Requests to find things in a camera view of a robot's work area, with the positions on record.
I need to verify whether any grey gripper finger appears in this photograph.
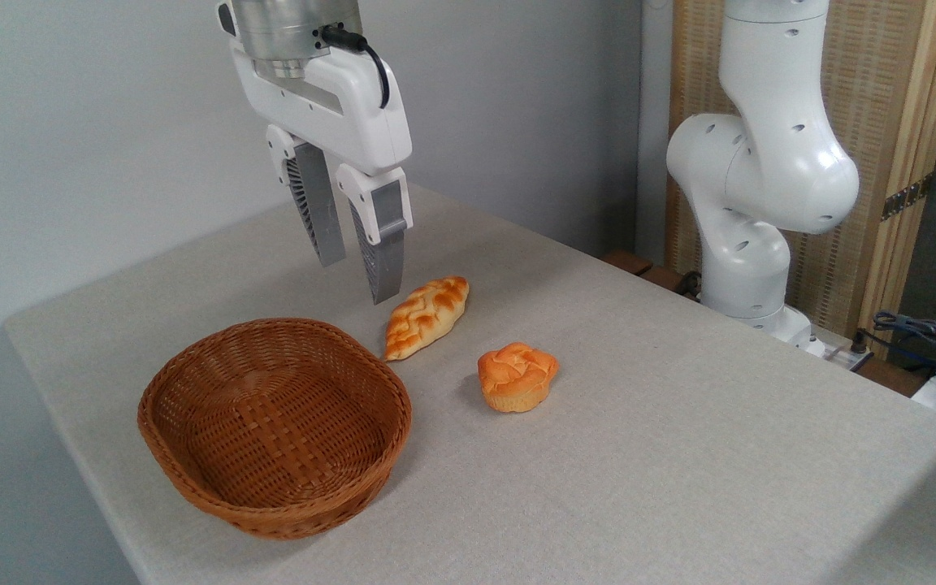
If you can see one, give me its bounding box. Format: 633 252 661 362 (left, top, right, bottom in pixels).
336 165 414 306
265 124 348 268

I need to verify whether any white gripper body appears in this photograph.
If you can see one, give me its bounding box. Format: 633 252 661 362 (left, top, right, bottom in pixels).
228 32 414 176

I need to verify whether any round orange bread bun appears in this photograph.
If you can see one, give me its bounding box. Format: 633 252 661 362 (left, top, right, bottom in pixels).
477 342 560 414

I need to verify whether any long braided bread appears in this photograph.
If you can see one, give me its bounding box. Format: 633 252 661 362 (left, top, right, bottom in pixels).
383 275 470 362

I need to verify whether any brown wicker basket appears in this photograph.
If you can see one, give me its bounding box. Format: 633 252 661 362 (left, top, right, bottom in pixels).
137 317 413 541

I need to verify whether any brown wooden block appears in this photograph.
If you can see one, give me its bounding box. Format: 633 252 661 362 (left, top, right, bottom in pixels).
640 266 692 295
602 249 654 277

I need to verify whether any grey fabric table cover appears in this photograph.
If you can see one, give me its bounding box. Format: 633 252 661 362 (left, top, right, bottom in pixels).
3 175 936 585

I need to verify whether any white power strip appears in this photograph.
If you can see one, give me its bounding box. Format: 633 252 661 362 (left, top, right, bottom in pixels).
819 340 875 372

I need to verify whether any dark metal screen hinge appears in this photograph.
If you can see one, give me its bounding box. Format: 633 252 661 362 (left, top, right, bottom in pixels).
881 175 934 222

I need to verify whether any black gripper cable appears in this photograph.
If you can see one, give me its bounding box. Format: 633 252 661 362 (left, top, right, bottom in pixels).
320 24 392 111

